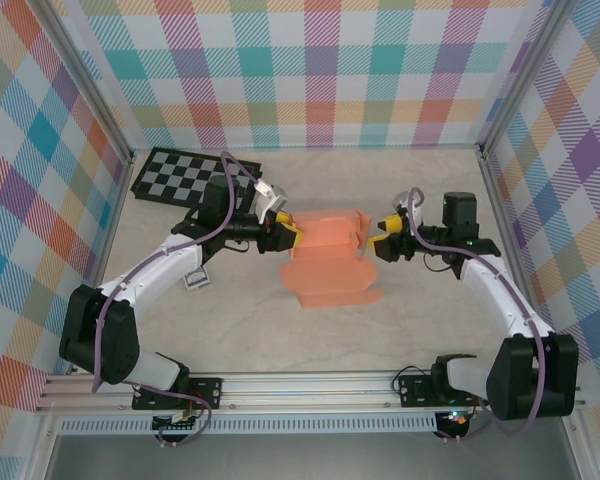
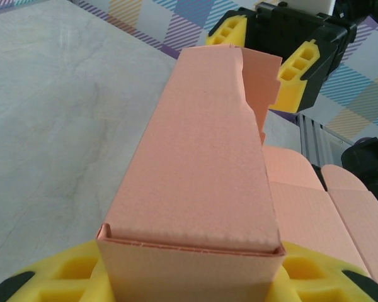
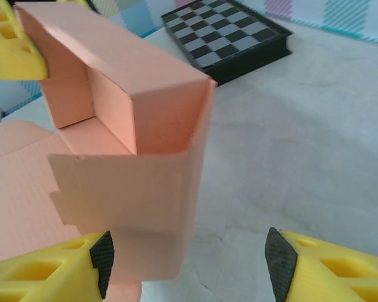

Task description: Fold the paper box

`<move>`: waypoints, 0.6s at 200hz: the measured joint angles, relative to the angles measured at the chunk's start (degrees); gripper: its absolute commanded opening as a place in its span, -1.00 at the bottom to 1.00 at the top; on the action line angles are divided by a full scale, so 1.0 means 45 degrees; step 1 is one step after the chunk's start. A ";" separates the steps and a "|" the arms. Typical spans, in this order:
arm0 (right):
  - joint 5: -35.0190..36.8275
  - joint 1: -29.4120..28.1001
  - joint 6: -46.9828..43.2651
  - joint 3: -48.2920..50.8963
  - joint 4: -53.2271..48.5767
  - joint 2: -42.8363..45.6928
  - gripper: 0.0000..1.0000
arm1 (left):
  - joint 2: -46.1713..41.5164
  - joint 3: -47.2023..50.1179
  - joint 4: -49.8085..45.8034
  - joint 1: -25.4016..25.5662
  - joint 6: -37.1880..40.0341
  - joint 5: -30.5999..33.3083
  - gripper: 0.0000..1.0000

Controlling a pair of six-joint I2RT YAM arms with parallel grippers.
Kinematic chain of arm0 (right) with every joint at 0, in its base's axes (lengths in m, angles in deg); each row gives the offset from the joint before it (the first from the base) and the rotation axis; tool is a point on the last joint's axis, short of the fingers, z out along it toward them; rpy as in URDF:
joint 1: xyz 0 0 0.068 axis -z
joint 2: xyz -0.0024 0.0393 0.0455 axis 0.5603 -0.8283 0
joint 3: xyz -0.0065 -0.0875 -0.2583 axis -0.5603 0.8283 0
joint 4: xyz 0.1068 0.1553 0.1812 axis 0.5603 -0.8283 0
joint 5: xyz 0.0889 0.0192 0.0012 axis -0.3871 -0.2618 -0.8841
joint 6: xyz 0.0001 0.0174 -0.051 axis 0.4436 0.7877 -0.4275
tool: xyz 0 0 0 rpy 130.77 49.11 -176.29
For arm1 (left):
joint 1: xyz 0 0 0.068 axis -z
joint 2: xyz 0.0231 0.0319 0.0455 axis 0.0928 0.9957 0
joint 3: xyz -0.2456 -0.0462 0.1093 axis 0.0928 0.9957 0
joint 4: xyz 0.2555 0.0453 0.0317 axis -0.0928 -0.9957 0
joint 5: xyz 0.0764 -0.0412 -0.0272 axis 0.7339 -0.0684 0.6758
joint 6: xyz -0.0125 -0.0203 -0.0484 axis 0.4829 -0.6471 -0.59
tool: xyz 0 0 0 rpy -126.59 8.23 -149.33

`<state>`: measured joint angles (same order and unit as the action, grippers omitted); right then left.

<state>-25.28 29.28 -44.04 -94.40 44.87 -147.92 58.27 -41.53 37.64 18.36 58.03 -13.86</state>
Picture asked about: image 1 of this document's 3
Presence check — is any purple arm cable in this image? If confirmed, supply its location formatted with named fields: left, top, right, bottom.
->
left=92, top=149, right=264, bottom=449
left=407, top=185, right=546, bottom=444

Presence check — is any orange paper box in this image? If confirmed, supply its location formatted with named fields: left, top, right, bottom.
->
left=278, top=207, right=385, bottom=310

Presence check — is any aluminium side rail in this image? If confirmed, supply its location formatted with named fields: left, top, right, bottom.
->
left=68, top=154, right=136, bottom=376
left=477, top=149, right=554, bottom=371

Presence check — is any aluminium frame post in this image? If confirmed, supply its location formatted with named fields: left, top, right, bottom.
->
left=477, top=0, right=571, bottom=166
left=32, top=0, right=136, bottom=169

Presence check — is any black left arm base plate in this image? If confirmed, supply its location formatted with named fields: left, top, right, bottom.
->
left=131, top=377, right=224, bottom=411

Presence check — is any grey slotted cable duct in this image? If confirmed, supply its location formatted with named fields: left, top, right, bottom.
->
left=57, top=417, right=439, bottom=436

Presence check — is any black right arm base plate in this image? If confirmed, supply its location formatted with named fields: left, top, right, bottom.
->
left=397, top=373, right=490, bottom=409

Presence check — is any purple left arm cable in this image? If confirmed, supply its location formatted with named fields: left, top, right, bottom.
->
left=92, top=149, right=264, bottom=449

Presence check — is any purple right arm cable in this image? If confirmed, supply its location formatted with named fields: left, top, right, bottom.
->
left=407, top=185, right=546, bottom=444

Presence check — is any small blue white card box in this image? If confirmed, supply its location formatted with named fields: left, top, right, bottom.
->
left=182, top=264, right=214, bottom=291

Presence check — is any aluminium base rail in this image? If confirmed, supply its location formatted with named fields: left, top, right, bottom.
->
left=34, top=372, right=589, bottom=414

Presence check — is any black grey chessboard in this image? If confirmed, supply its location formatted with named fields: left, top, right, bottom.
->
left=129, top=147, right=264, bottom=211

